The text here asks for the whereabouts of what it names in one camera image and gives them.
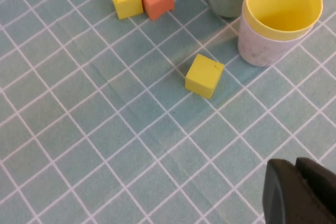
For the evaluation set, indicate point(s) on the yellow plastic cup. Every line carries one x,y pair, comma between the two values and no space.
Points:
283,11

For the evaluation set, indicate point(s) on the pink plastic cup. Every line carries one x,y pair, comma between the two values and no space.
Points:
260,51

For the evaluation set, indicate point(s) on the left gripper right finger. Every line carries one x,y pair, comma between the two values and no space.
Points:
324,184

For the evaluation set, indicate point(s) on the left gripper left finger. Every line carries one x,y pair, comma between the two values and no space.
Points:
283,197

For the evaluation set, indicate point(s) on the green checked tablecloth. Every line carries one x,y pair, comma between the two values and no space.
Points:
105,142

